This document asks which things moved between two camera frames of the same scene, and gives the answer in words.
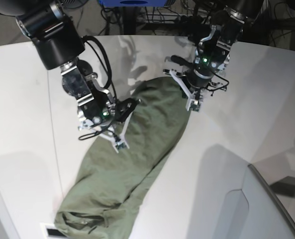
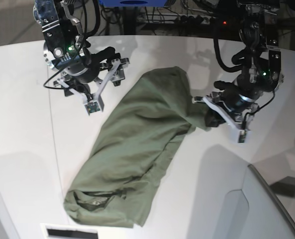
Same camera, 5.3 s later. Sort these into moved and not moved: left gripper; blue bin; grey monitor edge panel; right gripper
Moved: left gripper; right gripper
Not moved: blue bin; grey monitor edge panel
